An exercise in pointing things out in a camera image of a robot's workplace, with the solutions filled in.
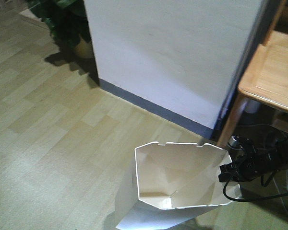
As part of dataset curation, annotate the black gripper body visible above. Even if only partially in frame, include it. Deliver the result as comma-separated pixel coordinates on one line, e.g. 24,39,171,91
218,138,278,183

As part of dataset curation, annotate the white plastic trash bin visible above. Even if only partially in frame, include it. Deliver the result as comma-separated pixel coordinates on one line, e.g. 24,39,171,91
115,142,241,230

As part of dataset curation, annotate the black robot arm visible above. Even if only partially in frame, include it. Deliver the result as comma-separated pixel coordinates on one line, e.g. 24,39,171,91
218,136,288,183

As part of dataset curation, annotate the wooden desk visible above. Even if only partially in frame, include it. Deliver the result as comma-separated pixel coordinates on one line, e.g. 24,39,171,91
217,0,288,148

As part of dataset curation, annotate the green potted plant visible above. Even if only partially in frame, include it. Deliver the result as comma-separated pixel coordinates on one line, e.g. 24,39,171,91
27,0,94,59

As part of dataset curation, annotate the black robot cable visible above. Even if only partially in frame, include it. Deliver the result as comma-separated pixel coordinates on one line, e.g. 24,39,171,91
223,167,288,202

